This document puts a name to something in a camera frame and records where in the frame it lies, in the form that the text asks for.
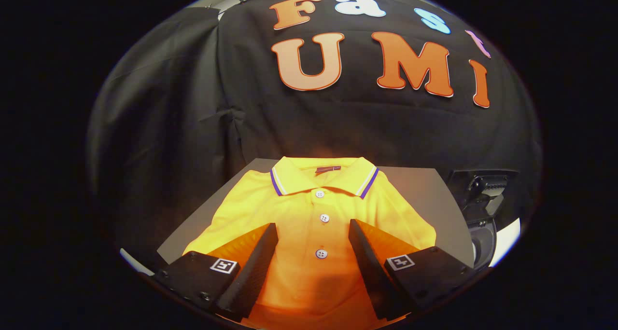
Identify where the black backdrop cloth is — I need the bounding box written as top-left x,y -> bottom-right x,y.
87,0 -> 541,273

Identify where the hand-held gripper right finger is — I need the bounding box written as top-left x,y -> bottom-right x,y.
348,219 -> 477,322

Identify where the orange polo shirt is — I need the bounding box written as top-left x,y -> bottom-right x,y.
183,156 -> 437,330

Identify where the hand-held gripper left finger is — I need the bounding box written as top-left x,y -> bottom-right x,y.
154,222 -> 279,323

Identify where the dark glass washing machine lid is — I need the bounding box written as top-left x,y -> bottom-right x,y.
447,168 -> 520,224

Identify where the grey cabinet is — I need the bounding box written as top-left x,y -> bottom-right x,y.
157,158 -> 476,268

